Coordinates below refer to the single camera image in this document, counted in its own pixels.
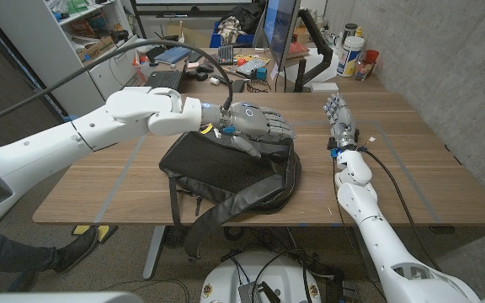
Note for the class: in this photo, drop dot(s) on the glass jar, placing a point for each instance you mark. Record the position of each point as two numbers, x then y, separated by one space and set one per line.
361 70

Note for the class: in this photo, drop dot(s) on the whiteboard with black frame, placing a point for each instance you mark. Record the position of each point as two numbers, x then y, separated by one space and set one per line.
192 1

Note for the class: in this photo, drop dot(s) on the black laptop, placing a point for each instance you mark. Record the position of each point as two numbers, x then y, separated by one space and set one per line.
164 80

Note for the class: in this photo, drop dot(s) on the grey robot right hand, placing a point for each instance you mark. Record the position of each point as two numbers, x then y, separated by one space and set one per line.
342 122

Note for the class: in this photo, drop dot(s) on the blue storage bin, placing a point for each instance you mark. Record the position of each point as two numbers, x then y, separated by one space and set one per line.
242 41

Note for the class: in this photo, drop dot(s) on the black round case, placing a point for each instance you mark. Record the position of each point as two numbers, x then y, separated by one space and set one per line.
196 76

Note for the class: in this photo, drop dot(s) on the red cup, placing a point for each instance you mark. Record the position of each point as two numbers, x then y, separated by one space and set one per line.
372 56

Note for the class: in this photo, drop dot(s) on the black shoe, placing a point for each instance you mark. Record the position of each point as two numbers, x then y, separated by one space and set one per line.
76 250

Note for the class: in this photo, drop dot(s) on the white table leg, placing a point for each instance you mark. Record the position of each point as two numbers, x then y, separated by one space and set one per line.
154 252

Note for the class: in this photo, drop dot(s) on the blue notebook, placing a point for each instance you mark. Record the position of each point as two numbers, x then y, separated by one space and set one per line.
178 55

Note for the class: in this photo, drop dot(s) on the brown cardboard sheet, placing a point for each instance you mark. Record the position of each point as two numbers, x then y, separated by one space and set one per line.
194 33

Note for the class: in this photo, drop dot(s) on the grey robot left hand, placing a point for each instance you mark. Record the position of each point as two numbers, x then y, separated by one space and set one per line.
253 120

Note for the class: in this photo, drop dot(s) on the pink sticky note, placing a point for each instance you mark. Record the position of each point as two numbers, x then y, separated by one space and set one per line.
274 71

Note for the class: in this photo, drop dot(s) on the small black keyboard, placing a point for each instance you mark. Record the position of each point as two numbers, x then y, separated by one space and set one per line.
225 52

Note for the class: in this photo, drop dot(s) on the black bag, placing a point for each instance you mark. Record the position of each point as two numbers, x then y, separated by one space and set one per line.
246 17

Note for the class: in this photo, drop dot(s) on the black remote control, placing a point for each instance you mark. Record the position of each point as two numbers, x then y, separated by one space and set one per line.
217 79

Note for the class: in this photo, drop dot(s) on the black computer mouse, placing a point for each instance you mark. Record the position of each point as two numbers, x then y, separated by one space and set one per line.
204 68

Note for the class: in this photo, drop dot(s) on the round white lamp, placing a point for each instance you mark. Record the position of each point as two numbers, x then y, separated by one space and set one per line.
142 49

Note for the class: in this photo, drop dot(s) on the person's leg in jeans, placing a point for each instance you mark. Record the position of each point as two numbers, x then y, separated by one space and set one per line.
11 254

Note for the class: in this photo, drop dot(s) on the white robot torso base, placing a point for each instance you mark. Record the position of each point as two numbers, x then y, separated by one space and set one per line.
276 278

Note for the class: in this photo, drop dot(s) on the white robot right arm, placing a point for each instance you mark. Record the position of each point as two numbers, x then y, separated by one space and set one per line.
377 235

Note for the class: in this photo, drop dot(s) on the black backpack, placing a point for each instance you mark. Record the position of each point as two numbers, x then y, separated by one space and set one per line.
217 164

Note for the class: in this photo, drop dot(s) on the small blue cube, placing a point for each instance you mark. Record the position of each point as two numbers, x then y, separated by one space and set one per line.
261 73

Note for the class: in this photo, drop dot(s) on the dark-lid bottle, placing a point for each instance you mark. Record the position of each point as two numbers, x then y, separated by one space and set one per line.
350 31

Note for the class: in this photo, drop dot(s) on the small black fan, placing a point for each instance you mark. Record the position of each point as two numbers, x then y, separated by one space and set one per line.
175 236

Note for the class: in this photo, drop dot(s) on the flat white box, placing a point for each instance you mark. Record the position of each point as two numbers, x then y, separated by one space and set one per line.
324 87

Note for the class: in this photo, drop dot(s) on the silver flat device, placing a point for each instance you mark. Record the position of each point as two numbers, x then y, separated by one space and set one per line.
251 66

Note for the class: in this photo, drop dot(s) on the cardboard box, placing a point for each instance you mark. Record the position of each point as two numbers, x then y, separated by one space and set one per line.
95 50

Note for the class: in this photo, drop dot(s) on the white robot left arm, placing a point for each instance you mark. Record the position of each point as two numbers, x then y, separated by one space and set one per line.
57 143

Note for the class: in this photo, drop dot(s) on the red book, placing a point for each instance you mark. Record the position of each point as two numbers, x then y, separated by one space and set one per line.
298 49

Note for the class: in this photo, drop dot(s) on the computer monitor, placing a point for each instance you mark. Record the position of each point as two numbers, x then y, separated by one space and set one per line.
278 29

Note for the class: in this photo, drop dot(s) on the white wipes canister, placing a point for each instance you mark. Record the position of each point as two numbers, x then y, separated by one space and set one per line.
349 56

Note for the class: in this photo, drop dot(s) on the yellow bottle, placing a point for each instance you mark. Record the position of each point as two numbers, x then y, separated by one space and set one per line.
358 33

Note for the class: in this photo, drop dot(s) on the beige crumpled cloth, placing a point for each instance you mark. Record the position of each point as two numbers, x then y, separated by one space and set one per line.
229 27

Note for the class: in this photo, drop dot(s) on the yellow floor pad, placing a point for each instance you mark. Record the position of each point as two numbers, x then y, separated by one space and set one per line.
95 231

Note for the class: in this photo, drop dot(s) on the white shelf cabinet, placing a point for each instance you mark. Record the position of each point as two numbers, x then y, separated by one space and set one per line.
40 50

